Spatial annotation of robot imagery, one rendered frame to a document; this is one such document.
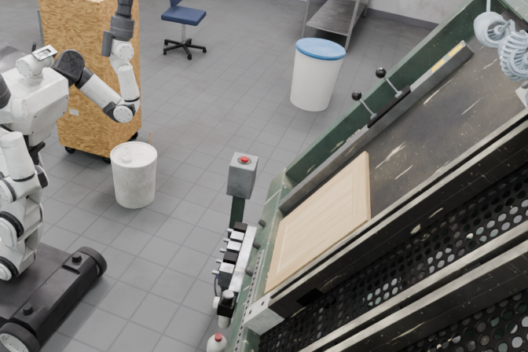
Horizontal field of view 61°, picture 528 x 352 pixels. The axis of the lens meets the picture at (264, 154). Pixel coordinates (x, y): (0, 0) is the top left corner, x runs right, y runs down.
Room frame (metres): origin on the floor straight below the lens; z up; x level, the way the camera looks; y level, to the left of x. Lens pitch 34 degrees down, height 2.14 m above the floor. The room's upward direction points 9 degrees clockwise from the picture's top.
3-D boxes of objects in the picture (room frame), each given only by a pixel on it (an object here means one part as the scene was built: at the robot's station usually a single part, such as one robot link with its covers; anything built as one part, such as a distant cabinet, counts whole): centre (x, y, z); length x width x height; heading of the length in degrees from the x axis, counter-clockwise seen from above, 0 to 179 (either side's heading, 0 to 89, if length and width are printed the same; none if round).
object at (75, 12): (2.92, 1.30, 0.63); 0.50 x 0.42 x 1.25; 171
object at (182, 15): (5.09, 1.19, 0.49); 0.57 x 0.54 x 0.97; 67
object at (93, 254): (1.65, 0.87, 0.10); 0.20 x 0.05 x 0.20; 77
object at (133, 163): (2.38, 0.85, 0.24); 0.32 x 0.30 x 0.47; 167
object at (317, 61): (4.29, -0.39, 0.31); 0.50 x 0.50 x 0.62
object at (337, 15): (6.97, -0.79, 0.50); 1.99 x 0.74 x 1.00; 167
